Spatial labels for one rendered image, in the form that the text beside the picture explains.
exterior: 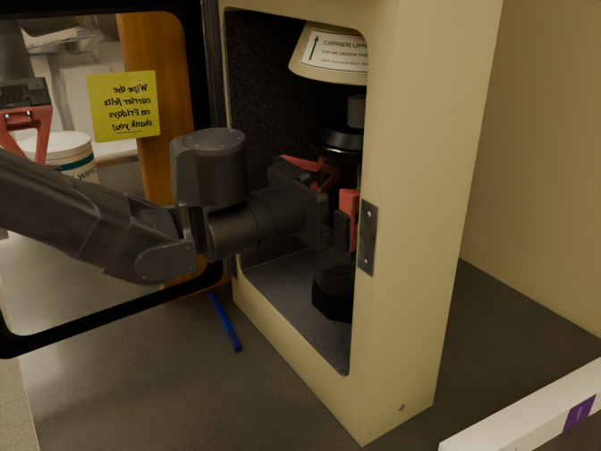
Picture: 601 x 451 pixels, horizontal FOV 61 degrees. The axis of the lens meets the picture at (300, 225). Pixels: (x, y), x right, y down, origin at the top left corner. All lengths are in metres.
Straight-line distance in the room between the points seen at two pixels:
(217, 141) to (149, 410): 0.35
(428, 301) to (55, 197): 0.36
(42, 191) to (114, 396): 0.32
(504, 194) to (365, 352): 0.46
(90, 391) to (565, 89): 0.75
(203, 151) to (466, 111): 0.23
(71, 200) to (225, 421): 0.32
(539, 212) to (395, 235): 0.45
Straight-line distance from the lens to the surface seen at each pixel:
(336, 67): 0.49
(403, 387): 0.60
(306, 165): 0.61
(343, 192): 0.51
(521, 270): 0.92
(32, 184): 0.46
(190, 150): 0.46
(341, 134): 0.54
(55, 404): 0.72
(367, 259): 0.46
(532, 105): 0.84
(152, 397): 0.68
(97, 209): 0.46
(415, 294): 0.51
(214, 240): 0.49
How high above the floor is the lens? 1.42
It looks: 28 degrees down
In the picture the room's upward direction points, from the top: straight up
